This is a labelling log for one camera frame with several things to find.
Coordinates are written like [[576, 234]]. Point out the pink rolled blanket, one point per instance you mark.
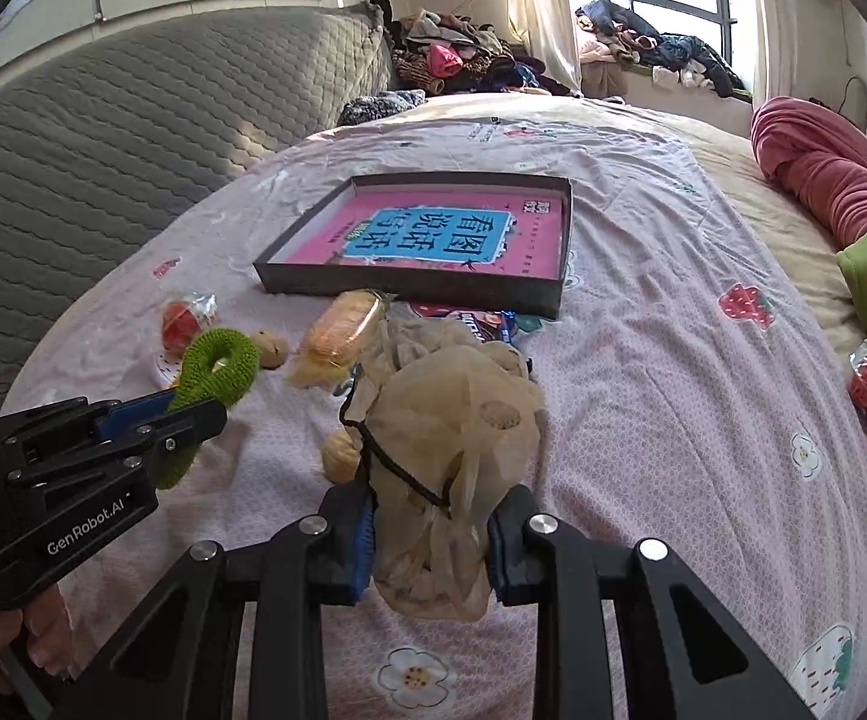
[[817, 156]]

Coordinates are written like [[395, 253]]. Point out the dark knitted cloth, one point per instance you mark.
[[374, 107]]

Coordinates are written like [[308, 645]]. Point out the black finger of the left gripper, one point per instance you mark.
[[174, 440]]

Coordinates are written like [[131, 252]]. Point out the person's left hand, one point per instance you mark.
[[50, 644]]

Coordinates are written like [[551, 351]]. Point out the cream curtain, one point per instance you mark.
[[545, 28]]

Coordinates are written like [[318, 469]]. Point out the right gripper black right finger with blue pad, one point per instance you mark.
[[683, 655]]

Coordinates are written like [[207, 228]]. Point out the walnut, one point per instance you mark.
[[340, 455], [272, 349]]

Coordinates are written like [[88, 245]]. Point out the clothes pile on windowsill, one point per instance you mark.
[[633, 41]]

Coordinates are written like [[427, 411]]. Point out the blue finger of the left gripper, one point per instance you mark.
[[122, 418]]

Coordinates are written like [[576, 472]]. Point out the grey quilted headboard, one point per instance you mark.
[[103, 147]]

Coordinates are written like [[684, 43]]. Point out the pink patterned bed sheet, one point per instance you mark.
[[690, 395]]

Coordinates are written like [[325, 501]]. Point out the clothes pile by headboard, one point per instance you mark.
[[443, 53]]

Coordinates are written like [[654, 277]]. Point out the small orange bread packet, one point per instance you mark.
[[331, 346]]

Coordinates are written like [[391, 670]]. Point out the blue oreo cookie packet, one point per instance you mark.
[[488, 326]]

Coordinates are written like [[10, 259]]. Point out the beige mesh drawstring pouch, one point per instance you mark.
[[450, 424]]

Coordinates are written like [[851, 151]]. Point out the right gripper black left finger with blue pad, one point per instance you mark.
[[176, 655]]

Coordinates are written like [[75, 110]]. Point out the dark shallow box tray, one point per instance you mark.
[[440, 288]]

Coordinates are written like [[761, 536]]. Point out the red toy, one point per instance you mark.
[[184, 319]]

